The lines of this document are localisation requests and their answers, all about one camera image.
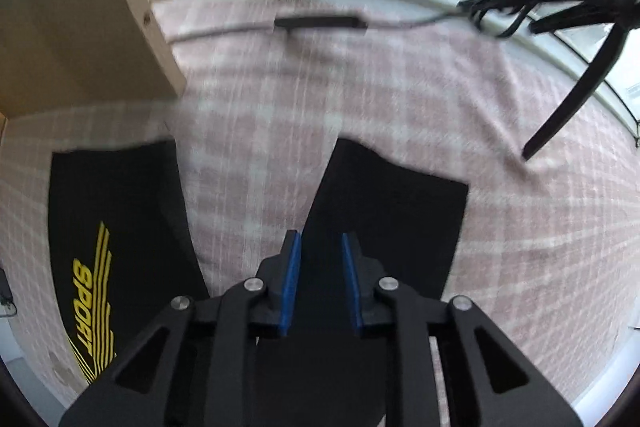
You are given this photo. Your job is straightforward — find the wooden board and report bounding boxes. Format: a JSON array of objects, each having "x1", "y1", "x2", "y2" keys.
[{"x1": 0, "y1": 0, "x2": 187, "y2": 120}]

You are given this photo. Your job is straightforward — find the flat black bar device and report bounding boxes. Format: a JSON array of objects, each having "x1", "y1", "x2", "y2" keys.
[{"x1": 274, "y1": 11, "x2": 369, "y2": 32}]

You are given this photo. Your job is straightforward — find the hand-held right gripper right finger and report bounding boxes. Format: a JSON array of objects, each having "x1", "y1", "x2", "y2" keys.
[{"x1": 341, "y1": 232, "x2": 585, "y2": 427}]

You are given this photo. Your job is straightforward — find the pink checked bed sheet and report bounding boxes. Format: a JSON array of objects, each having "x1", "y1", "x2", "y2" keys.
[{"x1": 0, "y1": 0, "x2": 640, "y2": 423}]

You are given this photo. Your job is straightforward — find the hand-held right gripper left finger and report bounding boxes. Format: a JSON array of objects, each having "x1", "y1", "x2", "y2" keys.
[{"x1": 59, "y1": 230, "x2": 303, "y2": 427}]

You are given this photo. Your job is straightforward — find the black pants with yellow print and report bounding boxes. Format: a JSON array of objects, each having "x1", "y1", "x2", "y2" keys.
[{"x1": 48, "y1": 137, "x2": 470, "y2": 427}]

